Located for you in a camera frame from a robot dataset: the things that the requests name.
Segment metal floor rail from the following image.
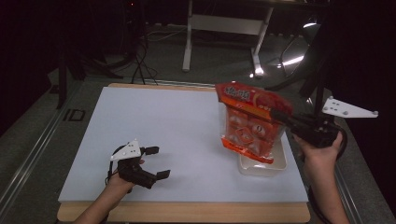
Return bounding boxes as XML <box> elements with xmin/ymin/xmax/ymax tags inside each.
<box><xmin>306</xmin><ymin>96</ymin><xmax>365</xmax><ymax>224</ymax></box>
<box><xmin>0</xmin><ymin>80</ymin><xmax>83</xmax><ymax>213</ymax></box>

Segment orange snack packet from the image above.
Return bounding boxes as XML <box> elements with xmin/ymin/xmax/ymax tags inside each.
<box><xmin>215</xmin><ymin>81</ymin><xmax>294</xmax><ymax>165</ymax></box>

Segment white metal desk frame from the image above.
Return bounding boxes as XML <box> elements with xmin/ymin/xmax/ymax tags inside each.
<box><xmin>181</xmin><ymin>0</ymin><xmax>275</xmax><ymax>77</ymax></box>

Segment black stand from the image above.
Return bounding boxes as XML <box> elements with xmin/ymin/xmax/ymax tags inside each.
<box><xmin>265</xmin><ymin>31</ymin><xmax>332</xmax><ymax>118</ymax></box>
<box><xmin>55</xmin><ymin>46</ymin><xmax>125</xmax><ymax>110</ymax></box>

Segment white plastic container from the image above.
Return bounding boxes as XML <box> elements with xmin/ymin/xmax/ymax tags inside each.
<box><xmin>237</xmin><ymin>139</ymin><xmax>288</xmax><ymax>177</ymax></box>

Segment person's left hand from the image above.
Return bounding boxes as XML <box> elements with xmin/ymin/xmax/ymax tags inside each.
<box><xmin>106</xmin><ymin>170</ymin><xmax>137</xmax><ymax>194</ymax></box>

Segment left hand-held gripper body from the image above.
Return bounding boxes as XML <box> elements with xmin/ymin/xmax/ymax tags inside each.
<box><xmin>109</xmin><ymin>138</ymin><xmax>159</xmax><ymax>189</ymax></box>

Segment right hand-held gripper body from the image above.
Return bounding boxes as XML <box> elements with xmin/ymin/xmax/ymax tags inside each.
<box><xmin>290</xmin><ymin>95</ymin><xmax>379</xmax><ymax>149</ymax></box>

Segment black floor cables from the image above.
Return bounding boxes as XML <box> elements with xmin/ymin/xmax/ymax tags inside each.
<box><xmin>130</xmin><ymin>31</ymin><xmax>158</xmax><ymax>86</ymax></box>

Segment black chair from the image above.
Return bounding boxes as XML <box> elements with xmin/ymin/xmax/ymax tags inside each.
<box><xmin>278</xmin><ymin>20</ymin><xmax>321</xmax><ymax>77</ymax></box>

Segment person's right hand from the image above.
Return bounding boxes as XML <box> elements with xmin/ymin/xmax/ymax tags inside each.
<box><xmin>291</xmin><ymin>132</ymin><xmax>344</xmax><ymax>174</ymax></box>

